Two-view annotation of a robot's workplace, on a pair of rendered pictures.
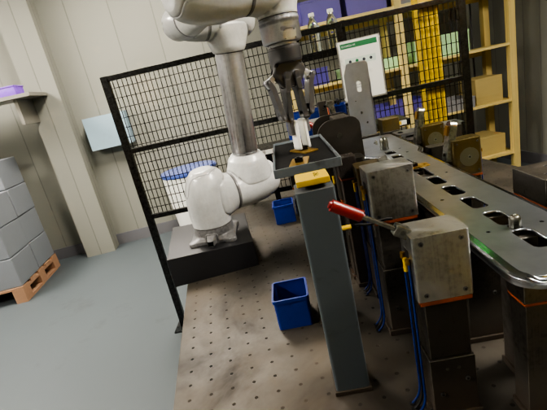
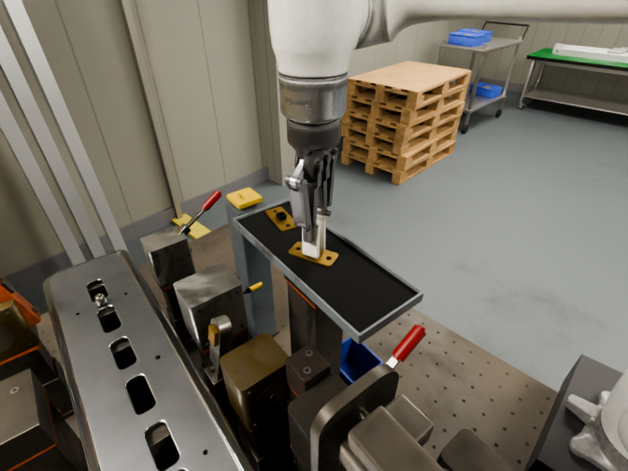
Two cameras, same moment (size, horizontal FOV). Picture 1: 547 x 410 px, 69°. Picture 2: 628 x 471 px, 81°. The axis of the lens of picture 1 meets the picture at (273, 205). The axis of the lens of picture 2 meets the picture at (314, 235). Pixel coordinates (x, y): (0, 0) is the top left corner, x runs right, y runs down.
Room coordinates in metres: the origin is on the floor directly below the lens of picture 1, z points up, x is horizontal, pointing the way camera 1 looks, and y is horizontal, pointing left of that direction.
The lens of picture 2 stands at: (1.35, -0.44, 1.57)
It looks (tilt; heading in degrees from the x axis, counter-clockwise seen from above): 36 degrees down; 139
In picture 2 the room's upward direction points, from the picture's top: straight up
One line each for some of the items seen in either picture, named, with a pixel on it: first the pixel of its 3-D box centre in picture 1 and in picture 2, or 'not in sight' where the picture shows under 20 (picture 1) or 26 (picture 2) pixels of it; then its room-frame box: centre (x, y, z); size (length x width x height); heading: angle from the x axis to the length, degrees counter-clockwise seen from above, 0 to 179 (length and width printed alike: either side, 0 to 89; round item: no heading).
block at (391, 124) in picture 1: (392, 154); not in sight; (1.90, -0.62, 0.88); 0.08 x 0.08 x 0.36; 86
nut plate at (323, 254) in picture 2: (303, 148); (313, 251); (0.96, -0.10, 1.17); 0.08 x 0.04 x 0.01; 21
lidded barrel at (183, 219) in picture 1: (197, 200); not in sight; (4.06, 0.76, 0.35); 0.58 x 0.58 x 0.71
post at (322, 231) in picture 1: (333, 290); (254, 276); (0.71, -0.08, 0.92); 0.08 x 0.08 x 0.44; 86
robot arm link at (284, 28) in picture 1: (280, 32); (313, 94); (0.97, -0.10, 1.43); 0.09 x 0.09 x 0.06
